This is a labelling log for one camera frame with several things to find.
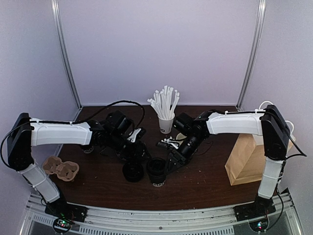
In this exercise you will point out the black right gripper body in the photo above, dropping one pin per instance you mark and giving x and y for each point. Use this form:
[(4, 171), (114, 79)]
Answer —
[(185, 158)]

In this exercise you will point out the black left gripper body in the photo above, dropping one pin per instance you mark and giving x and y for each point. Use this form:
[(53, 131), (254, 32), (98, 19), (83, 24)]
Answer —
[(129, 153)]

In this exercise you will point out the stack of black lids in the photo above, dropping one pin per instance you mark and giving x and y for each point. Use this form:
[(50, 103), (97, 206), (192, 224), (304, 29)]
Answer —
[(133, 171)]

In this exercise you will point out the stack of paper cups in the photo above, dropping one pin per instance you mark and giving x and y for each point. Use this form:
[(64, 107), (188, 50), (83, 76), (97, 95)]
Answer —
[(87, 149)]

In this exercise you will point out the brown paper bag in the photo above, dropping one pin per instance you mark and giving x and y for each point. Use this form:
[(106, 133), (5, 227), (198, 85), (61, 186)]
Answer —
[(246, 161)]

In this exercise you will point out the cardboard cup carrier tray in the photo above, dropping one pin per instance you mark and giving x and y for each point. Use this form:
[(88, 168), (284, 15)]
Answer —
[(65, 171)]

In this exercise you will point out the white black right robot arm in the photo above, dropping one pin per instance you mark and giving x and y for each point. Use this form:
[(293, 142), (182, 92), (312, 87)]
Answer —
[(267, 123)]

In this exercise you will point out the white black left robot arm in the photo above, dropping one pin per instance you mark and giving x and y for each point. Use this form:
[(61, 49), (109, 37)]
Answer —
[(116, 131)]

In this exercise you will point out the cream ceramic mug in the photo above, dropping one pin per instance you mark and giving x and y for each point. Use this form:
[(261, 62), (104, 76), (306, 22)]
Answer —
[(180, 137)]

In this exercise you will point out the paper cup holding straws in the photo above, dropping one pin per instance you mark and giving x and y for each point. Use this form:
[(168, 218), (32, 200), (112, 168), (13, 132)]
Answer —
[(165, 125)]

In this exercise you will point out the bundle of white wrapped straws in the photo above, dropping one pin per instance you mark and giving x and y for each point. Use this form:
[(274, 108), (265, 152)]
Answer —
[(164, 102)]

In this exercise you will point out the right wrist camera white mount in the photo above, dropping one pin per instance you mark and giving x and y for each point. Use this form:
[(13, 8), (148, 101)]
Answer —
[(169, 143)]

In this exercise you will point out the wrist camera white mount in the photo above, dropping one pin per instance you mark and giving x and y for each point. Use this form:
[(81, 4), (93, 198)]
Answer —
[(169, 143), (136, 134)]

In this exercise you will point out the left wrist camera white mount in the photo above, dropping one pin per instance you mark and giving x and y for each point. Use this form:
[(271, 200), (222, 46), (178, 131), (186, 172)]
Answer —
[(136, 134)]

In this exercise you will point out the aluminium front rail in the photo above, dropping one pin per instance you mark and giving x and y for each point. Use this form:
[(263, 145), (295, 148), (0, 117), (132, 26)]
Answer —
[(210, 221)]

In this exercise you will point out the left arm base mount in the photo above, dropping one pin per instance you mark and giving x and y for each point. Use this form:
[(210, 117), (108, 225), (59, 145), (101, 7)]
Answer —
[(66, 214)]

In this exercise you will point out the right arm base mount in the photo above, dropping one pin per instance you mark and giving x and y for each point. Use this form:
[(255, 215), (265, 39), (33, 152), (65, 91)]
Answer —
[(256, 212)]

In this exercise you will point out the left aluminium wall post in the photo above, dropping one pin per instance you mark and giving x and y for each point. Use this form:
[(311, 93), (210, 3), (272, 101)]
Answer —
[(64, 53)]

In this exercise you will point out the aluminium wall post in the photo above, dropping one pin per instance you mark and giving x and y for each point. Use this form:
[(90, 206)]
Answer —
[(64, 53), (259, 25)]

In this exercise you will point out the right aluminium wall post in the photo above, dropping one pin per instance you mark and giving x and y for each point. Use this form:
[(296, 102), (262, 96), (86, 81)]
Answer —
[(259, 25)]

